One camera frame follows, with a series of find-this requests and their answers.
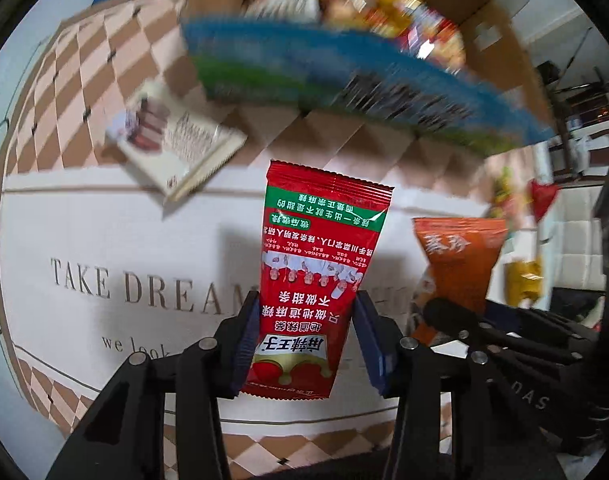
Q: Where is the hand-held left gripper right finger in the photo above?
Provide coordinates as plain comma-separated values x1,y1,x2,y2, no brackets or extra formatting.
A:
353,291,568,480

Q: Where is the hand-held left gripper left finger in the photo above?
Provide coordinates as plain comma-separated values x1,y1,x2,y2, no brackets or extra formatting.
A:
44,289,260,480

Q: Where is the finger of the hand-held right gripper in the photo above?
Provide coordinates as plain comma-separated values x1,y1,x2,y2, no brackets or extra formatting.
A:
423,298,585,377
485,304,604,354

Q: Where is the orange snack packet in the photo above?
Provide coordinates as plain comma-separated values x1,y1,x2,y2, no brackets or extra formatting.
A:
412,216,509,346

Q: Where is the red and green snack packet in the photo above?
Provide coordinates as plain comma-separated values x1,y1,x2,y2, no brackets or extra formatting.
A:
240,159,395,401

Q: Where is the cardboard box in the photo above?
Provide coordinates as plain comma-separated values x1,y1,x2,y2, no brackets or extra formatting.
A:
178,0,556,157

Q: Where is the yellow snack packet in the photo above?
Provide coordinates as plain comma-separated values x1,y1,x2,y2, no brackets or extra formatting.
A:
505,257,544,308

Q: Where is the white quilted chair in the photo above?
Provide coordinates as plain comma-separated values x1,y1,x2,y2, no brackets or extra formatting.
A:
539,210,609,291

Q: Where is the small red snack packet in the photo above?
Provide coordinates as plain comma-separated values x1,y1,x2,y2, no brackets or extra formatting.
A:
529,179,560,223

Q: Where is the green candy packet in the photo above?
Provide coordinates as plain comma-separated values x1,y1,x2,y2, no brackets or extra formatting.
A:
489,167,523,231

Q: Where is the checkered printed tablecloth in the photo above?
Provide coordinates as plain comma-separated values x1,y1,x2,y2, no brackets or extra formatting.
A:
0,0,585,480

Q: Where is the white chocolate wafer packet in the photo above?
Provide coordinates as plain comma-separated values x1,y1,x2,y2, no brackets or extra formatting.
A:
106,80,248,204

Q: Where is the red noodle packet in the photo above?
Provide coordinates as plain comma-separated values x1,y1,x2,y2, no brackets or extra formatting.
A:
399,5,466,72

